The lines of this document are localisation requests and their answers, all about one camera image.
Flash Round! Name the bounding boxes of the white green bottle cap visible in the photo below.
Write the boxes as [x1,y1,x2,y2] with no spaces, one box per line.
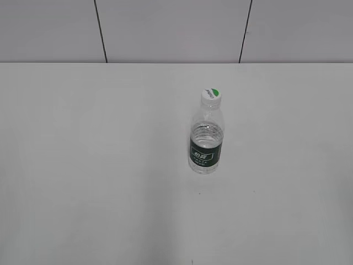
[201,88,222,105]

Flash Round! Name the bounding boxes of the clear Cestbon water bottle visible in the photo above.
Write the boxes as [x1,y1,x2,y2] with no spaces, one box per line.
[188,99,225,174]

